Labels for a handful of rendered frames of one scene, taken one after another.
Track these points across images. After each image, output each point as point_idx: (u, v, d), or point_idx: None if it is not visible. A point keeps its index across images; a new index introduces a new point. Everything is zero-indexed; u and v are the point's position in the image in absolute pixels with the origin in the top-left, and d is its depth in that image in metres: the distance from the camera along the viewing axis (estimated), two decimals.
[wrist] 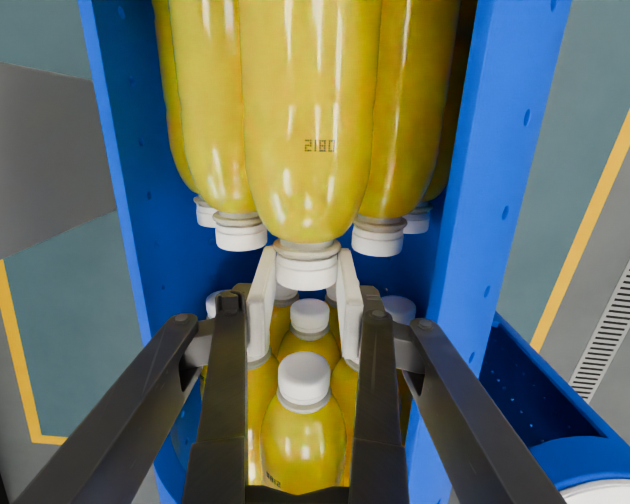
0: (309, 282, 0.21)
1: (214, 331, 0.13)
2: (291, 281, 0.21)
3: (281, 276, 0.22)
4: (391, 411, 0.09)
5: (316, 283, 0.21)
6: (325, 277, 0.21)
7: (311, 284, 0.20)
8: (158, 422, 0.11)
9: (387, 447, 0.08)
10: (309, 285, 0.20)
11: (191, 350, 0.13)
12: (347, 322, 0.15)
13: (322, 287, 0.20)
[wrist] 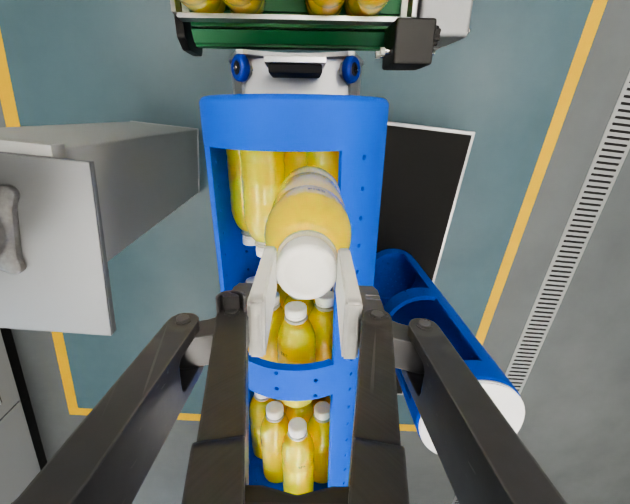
0: (309, 264, 0.21)
1: (215, 331, 0.13)
2: (291, 264, 0.21)
3: (280, 277, 0.21)
4: (390, 411, 0.09)
5: (317, 263, 0.21)
6: (325, 275, 0.21)
7: (312, 260, 0.21)
8: (159, 422, 0.11)
9: (386, 447, 0.08)
10: (310, 256, 0.20)
11: (192, 350, 0.13)
12: (346, 322, 0.15)
13: (323, 248, 0.20)
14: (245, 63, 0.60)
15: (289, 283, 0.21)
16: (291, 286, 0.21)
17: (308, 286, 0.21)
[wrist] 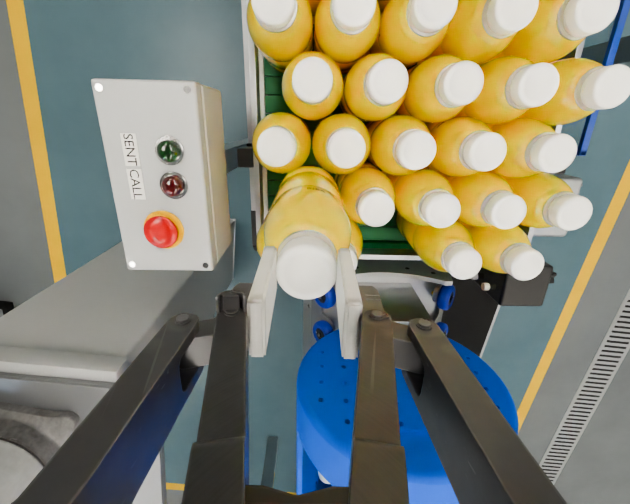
0: (309, 264, 0.21)
1: (215, 331, 0.13)
2: (291, 264, 0.21)
3: (280, 277, 0.21)
4: (390, 411, 0.09)
5: (317, 263, 0.21)
6: (325, 275, 0.21)
7: (312, 260, 0.21)
8: (159, 422, 0.11)
9: (386, 447, 0.08)
10: (310, 256, 0.20)
11: (192, 350, 0.13)
12: (346, 322, 0.15)
13: (323, 248, 0.20)
14: (333, 297, 0.54)
15: (289, 283, 0.21)
16: (291, 286, 0.21)
17: (308, 286, 0.21)
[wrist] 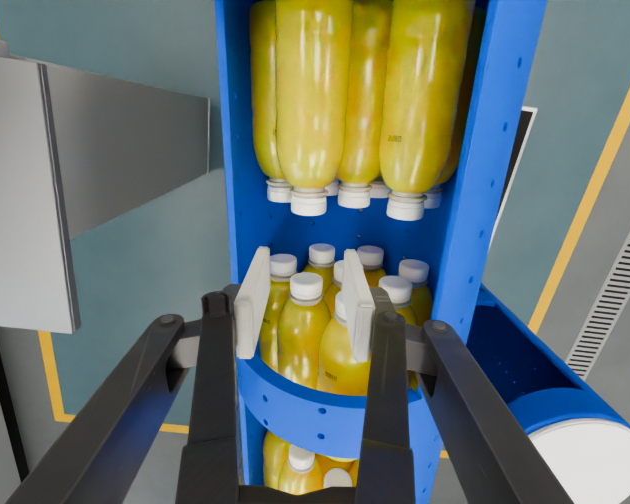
0: None
1: (201, 333, 0.13)
2: None
3: None
4: (400, 414, 0.09)
5: None
6: None
7: None
8: (146, 424, 0.10)
9: (395, 449, 0.08)
10: None
11: (176, 351, 0.13)
12: (359, 324, 0.15)
13: None
14: None
15: None
16: None
17: None
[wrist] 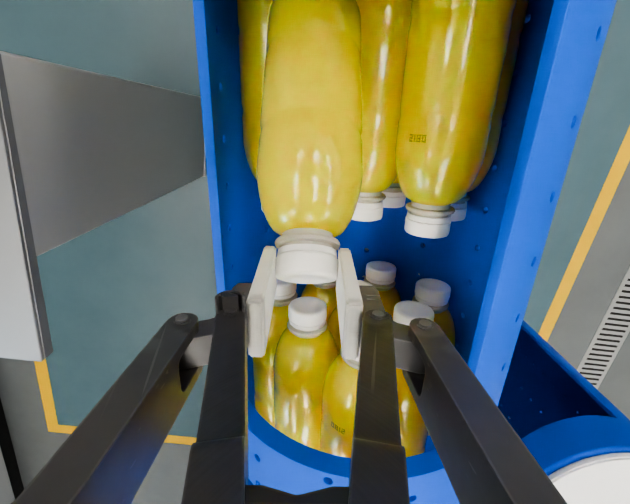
0: None
1: (214, 331, 0.13)
2: None
3: None
4: (391, 411, 0.09)
5: None
6: None
7: None
8: (158, 422, 0.11)
9: (387, 447, 0.08)
10: None
11: (191, 350, 0.13)
12: (347, 322, 0.15)
13: None
14: None
15: None
16: None
17: None
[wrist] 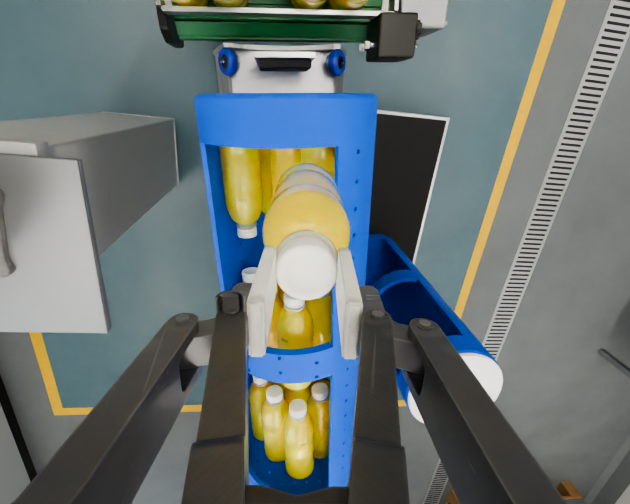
0: None
1: (214, 331, 0.13)
2: None
3: None
4: (391, 411, 0.09)
5: None
6: None
7: None
8: (158, 422, 0.11)
9: (387, 447, 0.08)
10: None
11: (192, 350, 0.13)
12: (347, 322, 0.15)
13: None
14: (233, 57, 0.60)
15: None
16: None
17: None
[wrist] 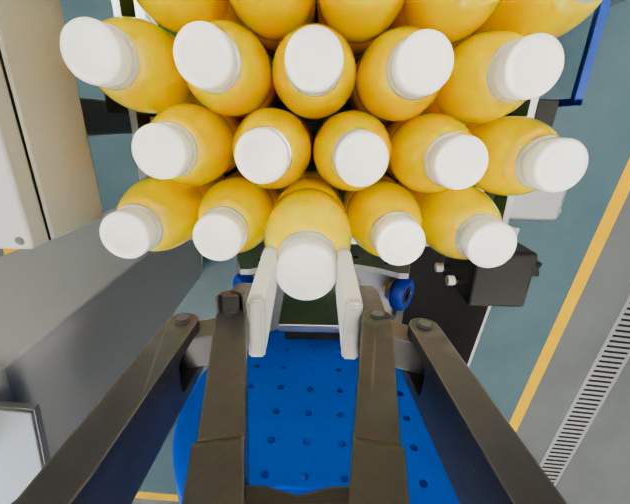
0: (159, 143, 0.24)
1: (215, 331, 0.13)
2: (143, 142, 0.24)
3: (135, 155, 0.24)
4: (391, 411, 0.09)
5: (166, 142, 0.24)
6: (175, 154, 0.24)
7: (161, 139, 0.24)
8: (159, 422, 0.11)
9: (387, 447, 0.08)
10: (159, 135, 0.23)
11: (192, 350, 0.13)
12: (346, 322, 0.15)
13: (170, 128, 0.23)
14: None
15: (144, 162, 0.24)
16: (146, 165, 0.24)
17: (161, 165, 0.24)
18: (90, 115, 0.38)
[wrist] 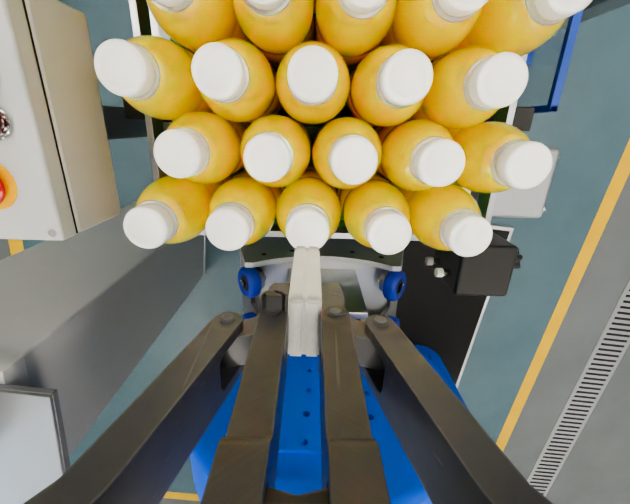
0: (177, 146, 0.27)
1: (256, 328, 0.13)
2: (164, 146, 0.27)
3: (156, 157, 0.27)
4: (359, 406, 0.10)
5: (183, 145, 0.27)
6: (191, 156, 0.27)
7: (179, 143, 0.27)
8: (196, 418, 0.11)
9: (361, 443, 0.08)
10: (177, 139, 0.27)
11: (236, 348, 0.14)
12: (306, 319, 0.15)
13: (187, 133, 0.27)
14: (256, 283, 0.45)
15: (164, 163, 0.28)
16: (166, 165, 0.28)
17: (179, 166, 0.28)
18: (108, 121, 0.41)
